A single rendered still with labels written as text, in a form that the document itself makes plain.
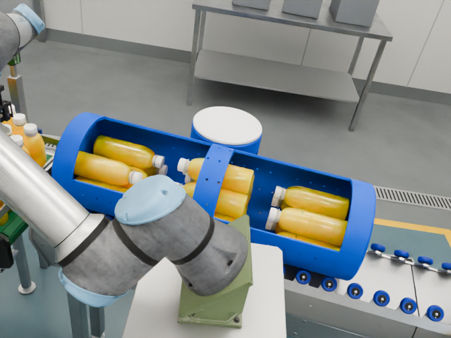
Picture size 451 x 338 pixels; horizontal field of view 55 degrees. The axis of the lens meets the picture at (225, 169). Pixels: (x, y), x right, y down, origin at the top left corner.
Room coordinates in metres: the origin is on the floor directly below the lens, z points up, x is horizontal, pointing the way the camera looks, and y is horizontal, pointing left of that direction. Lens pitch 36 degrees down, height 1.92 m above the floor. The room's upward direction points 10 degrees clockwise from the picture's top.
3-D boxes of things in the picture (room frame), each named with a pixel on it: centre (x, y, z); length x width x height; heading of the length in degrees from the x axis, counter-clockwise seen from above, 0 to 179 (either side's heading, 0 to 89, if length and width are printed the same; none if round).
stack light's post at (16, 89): (1.46, 0.86, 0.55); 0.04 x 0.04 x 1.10; 82
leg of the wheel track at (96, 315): (1.12, 0.45, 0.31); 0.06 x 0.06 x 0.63; 82
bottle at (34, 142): (1.13, 0.64, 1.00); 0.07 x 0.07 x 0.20
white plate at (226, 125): (1.50, 0.02, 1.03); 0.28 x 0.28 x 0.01
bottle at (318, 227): (0.90, -0.26, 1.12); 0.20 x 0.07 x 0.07; 82
